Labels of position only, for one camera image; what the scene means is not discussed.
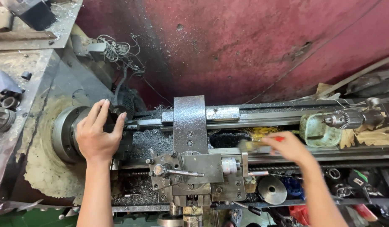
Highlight person's right hand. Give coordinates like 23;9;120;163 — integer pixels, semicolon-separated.
261;132;312;168

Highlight person's left hand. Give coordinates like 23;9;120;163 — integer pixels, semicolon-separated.
76;99;127;163

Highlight red handled paint brush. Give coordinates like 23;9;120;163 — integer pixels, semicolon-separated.
238;136;285;155

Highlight grey steel lathe chuck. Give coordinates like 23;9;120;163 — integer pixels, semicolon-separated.
52;105;135;164

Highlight dirty green plastic container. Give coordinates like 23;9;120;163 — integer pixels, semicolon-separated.
299;112;343;148

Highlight round grey metal disc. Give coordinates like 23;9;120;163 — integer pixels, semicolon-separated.
258;176;288;206

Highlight blue plastic part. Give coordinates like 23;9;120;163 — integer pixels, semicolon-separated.
283;177;304;197

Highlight silver cross slide dial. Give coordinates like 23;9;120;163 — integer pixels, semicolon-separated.
221;157;242;175

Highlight grey lathe bed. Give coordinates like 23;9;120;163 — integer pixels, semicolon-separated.
112;97;389;212

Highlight red plastic bag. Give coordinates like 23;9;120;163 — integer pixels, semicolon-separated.
288;205;310;226

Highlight tailstock drill chuck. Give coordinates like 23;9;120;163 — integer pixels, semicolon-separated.
323;107;385;130

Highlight grey lathe carriage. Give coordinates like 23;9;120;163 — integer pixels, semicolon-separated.
146;95;249;204

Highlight green black tape measure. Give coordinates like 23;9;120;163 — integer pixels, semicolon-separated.
347;170;369;190

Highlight torn cardboard pieces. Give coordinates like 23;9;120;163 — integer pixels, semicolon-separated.
339;124;389;149

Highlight long grey metal rod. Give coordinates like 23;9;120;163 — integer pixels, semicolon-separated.
316;54;389;98

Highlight pile of metal shavings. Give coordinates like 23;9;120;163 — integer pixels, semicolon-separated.
126;128;174;160

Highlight steel handwheel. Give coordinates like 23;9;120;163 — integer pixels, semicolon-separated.
157;212;184;227

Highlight black perforated guard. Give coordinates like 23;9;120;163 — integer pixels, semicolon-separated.
120;91;136;120

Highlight grey lathe headstock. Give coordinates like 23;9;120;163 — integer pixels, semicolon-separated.
0;47;119;209

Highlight group of steel sleeves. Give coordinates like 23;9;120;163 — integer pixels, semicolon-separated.
0;83;21;133

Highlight black box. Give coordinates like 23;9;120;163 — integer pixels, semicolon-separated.
0;0;58;32

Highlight black handled screwdriver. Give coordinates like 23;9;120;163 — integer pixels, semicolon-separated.
232;201;263;217

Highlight steel tool post with lever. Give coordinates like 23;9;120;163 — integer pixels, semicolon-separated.
146;151;205;191

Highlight red tool handle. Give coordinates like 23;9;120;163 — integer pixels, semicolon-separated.
352;204;378;222

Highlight tangle of thin wires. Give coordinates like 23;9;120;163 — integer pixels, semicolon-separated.
96;34;146;74

